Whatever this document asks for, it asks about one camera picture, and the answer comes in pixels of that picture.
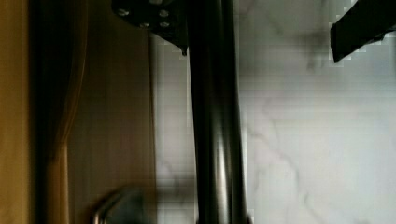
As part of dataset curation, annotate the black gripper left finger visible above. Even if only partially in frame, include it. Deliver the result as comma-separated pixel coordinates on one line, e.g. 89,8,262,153
111,0,189,56

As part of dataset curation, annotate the black drawer handle bar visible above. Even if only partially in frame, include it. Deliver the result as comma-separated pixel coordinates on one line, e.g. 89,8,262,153
186,0,252,224

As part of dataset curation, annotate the wooden drawer cabinet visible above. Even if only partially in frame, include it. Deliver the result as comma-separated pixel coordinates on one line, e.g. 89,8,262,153
1,0,155,224

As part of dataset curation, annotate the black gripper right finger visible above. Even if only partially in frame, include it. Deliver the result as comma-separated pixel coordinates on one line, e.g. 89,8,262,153
330,0,396,63

